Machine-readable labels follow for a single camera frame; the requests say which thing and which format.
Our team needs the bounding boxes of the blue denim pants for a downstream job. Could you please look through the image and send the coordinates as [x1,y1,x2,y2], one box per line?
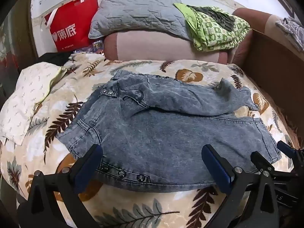
[56,69,283,193]

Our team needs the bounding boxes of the pink and brown bolster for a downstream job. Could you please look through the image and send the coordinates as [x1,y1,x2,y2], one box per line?
[104,8,304,64]

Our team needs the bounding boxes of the colourful packets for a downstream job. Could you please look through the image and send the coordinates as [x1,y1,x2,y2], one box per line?
[73,41,105,55]

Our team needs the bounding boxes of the dark grey-green cloth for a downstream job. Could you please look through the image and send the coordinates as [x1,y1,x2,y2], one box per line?
[190,5,236,32]

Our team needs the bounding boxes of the white patterned pillow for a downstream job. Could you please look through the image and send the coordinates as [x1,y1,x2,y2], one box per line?
[0,62,67,146]

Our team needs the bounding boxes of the beige leaf-print blanket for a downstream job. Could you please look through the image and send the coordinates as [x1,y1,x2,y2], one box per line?
[0,52,297,228]

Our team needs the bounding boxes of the grey patterned cloth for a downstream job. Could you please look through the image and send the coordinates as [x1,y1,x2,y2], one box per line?
[275,17,304,53]

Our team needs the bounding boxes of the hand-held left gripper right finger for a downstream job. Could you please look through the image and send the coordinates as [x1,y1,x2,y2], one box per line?
[201,144,280,228]

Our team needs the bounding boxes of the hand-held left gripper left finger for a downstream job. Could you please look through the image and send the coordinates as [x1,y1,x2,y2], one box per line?
[17,144,103,228]

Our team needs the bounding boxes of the grey quilted pillow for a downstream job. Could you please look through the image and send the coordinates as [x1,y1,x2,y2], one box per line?
[88,0,193,41]

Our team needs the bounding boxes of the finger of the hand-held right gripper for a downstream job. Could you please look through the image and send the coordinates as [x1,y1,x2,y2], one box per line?
[250,150,275,172]
[277,140,304,173]

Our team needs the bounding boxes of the black cloth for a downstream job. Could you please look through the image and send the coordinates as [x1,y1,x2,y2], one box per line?
[39,52,74,66]

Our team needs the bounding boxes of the green patterned cloth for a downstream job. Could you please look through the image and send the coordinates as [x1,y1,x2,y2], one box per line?
[173,3,252,52]

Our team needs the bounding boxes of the red shopping bag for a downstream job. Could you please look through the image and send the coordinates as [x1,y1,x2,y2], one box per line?
[44,0,99,53]

